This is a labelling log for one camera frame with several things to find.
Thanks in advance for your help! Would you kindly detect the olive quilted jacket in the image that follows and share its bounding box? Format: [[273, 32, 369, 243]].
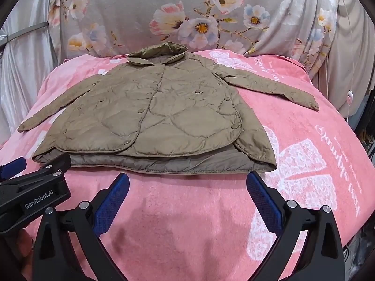
[[18, 42, 319, 175]]

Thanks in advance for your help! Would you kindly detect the silver satin curtain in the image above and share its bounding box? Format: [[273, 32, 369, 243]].
[[1, 0, 57, 143]]

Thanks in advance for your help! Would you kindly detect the person's left hand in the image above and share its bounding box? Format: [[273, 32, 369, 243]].
[[10, 229, 34, 280]]

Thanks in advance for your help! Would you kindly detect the grey floral duvet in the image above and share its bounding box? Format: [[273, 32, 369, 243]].
[[48, 0, 338, 69]]

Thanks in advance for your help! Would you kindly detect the pink fleece blanket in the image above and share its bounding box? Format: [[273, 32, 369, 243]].
[[0, 48, 371, 281]]

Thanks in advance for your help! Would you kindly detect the beige bed sheet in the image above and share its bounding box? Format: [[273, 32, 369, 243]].
[[313, 0, 374, 117]]

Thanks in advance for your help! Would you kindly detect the white cable with switch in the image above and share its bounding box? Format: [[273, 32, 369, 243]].
[[336, 0, 357, 124]]

